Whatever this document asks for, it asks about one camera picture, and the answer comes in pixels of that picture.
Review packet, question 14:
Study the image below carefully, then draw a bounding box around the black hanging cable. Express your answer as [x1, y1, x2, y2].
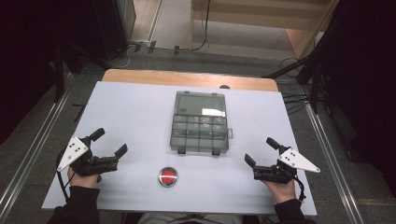
[173, 0, 212, 56]

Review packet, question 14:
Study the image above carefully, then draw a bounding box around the wooden table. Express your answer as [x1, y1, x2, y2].
[101, 68, 279, 92]

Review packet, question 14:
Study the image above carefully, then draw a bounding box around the clear grey compartment box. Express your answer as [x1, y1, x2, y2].
[169, 90, 234, 156]

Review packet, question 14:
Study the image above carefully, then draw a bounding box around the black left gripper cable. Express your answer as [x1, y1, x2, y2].
[55, 148, 77, 201]

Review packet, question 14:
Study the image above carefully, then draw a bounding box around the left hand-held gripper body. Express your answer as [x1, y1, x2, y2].
[56, 134, 120, 177]

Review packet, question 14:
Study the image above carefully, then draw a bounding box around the black tripod stand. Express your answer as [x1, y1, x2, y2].
[262, 49, 331, 115]

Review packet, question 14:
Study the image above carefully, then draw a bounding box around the person's right hand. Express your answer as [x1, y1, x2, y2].
[262, 179, 297, 205]

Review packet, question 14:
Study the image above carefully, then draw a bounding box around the aluminium floor rail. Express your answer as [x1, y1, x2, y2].
[302, 101, 366, 224]
[0, 73, 75, 216]

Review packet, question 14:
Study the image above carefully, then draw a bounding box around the power strip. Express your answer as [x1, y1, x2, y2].
[129, 38, 158, 54]

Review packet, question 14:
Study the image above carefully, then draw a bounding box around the red round button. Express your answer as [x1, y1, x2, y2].
[157, 166, 179, 189]

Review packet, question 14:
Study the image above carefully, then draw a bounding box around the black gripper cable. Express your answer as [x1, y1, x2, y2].
[55, 148, 77, 201]
[291, 175, 308, 203]

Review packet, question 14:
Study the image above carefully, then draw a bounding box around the white table board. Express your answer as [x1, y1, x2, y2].
[41, 80, 318, 217]

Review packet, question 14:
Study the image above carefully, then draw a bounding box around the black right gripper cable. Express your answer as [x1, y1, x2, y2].
[291, 175, 308, 203]

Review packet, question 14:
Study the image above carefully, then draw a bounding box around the wooden furniture frame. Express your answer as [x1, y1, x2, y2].
[190, 0, 340, 59]

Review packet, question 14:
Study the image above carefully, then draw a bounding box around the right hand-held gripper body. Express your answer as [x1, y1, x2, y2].
[253, 146, 321, 185]

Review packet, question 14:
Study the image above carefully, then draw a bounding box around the person's left hand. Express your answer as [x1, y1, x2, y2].
[67, 167, 103, 189]

